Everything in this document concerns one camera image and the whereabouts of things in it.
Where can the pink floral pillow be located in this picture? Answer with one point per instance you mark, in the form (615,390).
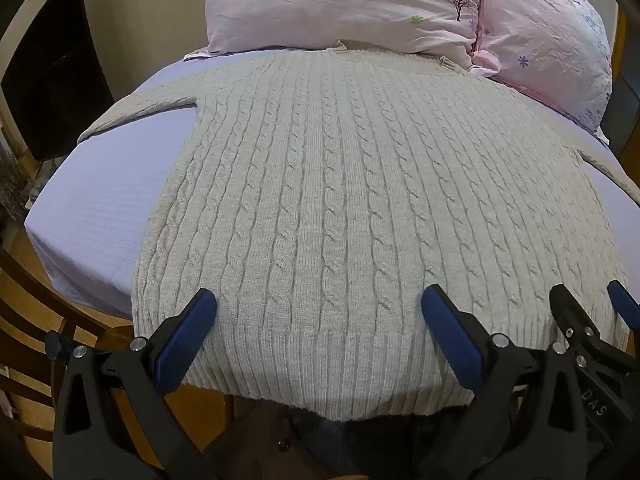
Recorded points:
(545,40)

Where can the wooden chair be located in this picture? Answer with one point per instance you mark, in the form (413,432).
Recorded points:
(30,320)

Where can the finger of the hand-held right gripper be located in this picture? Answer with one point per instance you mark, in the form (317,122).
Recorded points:
(625,305)
(567,310)

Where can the person's brown jacket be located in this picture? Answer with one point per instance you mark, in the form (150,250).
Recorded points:
(260,442)

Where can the lavender bed sheet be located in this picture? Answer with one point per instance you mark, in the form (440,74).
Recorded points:
(100,185)

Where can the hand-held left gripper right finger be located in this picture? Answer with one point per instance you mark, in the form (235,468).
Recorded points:
(452,342)

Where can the person's dark pants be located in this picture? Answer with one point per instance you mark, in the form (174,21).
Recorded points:
(325,442)

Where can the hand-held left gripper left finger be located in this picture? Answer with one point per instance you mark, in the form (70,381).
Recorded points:
(184,346)

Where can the pink pillow with tree print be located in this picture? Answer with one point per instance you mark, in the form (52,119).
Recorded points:
(330,5)

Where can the wooden frame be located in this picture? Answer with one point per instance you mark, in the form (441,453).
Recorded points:
(621,60)

